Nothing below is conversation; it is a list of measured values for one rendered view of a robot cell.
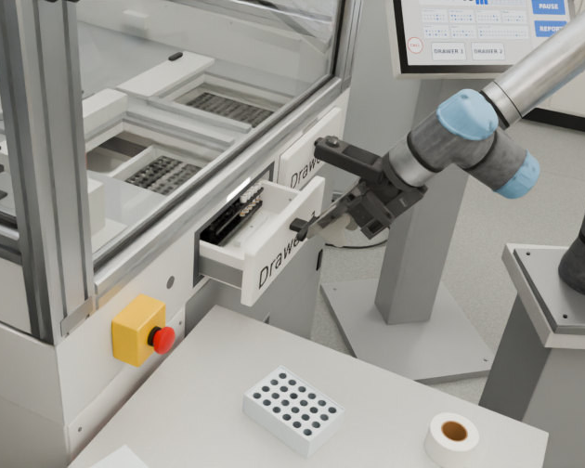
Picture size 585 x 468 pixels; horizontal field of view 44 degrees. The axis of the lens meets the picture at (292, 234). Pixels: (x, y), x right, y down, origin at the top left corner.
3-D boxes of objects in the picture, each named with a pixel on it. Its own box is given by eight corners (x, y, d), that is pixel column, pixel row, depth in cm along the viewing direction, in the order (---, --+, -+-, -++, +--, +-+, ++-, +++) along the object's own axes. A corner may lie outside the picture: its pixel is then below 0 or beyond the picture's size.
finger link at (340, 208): (320, 232, 115) (358, 200, 110) (314, 226, 115) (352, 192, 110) (329, 221, 119) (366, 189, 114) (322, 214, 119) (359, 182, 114)
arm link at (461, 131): (508, 141, 99) (464, 110, 95) (449, 184, 106) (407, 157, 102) (500, 105, 104) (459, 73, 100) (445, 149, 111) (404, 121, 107)
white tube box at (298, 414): (342, 426, 106) (345, 409, 104) (306, 460, 100) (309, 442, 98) (279, 383, 112) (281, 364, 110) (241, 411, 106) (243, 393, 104)
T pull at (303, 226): (318, 223, 125) (319, 215, 125) (302, 243, 120) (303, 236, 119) (300, 216, 126) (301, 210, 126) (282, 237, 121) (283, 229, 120)
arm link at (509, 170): (521, 140, 114) (474, 105, 110) (553, 173, 105) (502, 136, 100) (487, 177, 117) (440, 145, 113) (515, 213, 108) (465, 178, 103)
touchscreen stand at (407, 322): (500, 374, 229) (611, 70, 172) (369, 393, 216) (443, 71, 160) (434, 279, 268) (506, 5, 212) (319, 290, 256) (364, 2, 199)
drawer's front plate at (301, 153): (336, 151, 166) (343, 108, 160) (282, 206, 144) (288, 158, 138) (329, 149, 167) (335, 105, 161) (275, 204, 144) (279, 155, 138)
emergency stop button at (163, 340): (177, 344, 103) (178, 323, 101) (162, 361, 100) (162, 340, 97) (160, 337, 104) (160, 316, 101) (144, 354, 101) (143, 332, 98)
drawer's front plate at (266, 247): (318, 226, 139) (325, 176, 133) (249, 308, 117) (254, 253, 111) (310, 223, 140) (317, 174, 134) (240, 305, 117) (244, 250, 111)
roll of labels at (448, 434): (477, 443, 106) (484, 424, 103) (465, 477, 100) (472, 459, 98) (432, 423, 108) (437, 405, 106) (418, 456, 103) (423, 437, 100)
